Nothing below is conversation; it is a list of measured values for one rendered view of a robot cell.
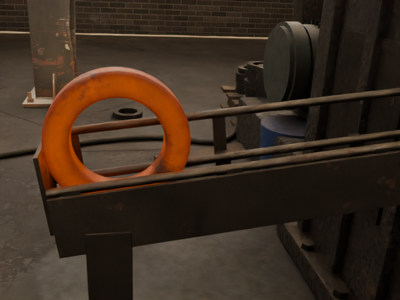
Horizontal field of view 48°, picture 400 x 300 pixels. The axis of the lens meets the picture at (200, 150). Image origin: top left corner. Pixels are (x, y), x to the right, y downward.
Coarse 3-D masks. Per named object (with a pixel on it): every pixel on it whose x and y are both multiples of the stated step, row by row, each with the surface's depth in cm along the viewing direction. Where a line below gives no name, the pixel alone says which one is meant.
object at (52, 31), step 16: (32, 0) 277; (48, 0) 278; (64, 0) 279; (32, 16) 280; (48, 16) 281; (64, 16) 282; (32, 32) 283; (48, 32) 285; (64, 32) 285; (32, 48) 287; (48, 48) 289; (64, 48) 290; (48, 64) 292; (64, 64) 294; (48, 80) 296; (64, 80) 298; (32, 96) 303; (48, 96) 300
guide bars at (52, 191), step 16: (384, 144) 61; (272, 160) 59; (288, 160) 59; (304, 160) 59; (320, 160) 60; (144, 176) 57; (160, 176) 57; (176, 176) 57; (192, 176) 57; (48, 192) 55; (64, 192) 55; (80, 192) 55
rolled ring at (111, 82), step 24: (96, 72) 54; (120, 72) 53; (144, 72) 57; (72, 96) 53; (96, 96) 54; (120, 96) 54; (144, 96) 55; (168, 96) 55; (48, 120) 54; (72, 120) 54; (168, 120) 57; (48, 144) 55; (168, 144) 58; (48, 168) 56; (72, 168) 57; (168, 168) 59
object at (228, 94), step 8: (248, 64) 261; (256, 64) 269; (240, 72) 283; (248, 72) 261; (256, 72) 257; (240, 80) 285; (248, 80) 264; (256, 80) 240; (224, 88) 300; (232, 88) 301; (240, 88) 285; (248, 88) 262; (256, 88) 242; (264, 88) 237; (232, 96) 281; (240, 96) 282; (248, 96) 265; (256, 96) 244; (264, 96) 239; (224, 104) 309; (232, 104) 295; (232, 120) 275
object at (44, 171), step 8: (40, 144) 57; (40, 152) 55; (40, 160) 54; (40, 168) 54; (40, 176) 54; (48, 176) 57; (40, 184) 54; (48, 184) 57; (56, 184) 62; (40, 192) 54; (48, 216) 56; (48, 224) 56
